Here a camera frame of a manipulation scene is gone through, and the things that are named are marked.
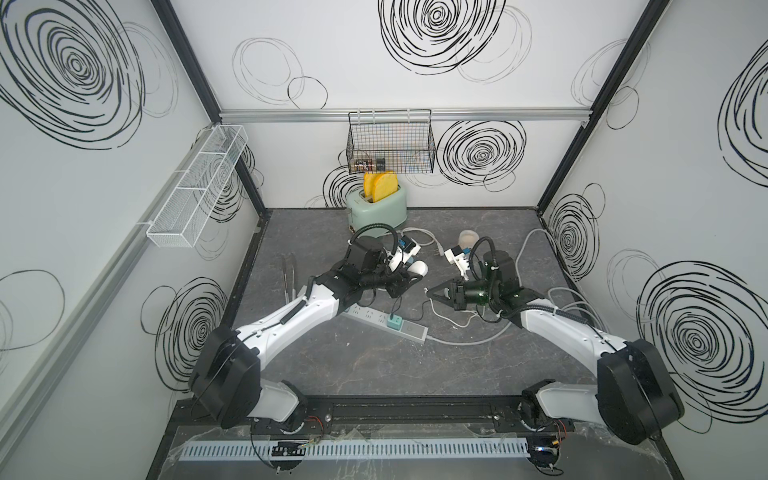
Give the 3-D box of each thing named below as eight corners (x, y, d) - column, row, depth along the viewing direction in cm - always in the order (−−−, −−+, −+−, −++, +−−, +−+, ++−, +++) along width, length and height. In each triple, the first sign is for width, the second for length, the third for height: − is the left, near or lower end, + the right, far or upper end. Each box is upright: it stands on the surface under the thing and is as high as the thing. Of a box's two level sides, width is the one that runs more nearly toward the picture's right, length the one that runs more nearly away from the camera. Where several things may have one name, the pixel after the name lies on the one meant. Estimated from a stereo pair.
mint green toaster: (349, 240, 112) (344, 211, 100) (352, 216, 120) (348, 187, 109) (405, 240, 112) (407, 211, 100) (404, 216, 120) (406, 187, 109)
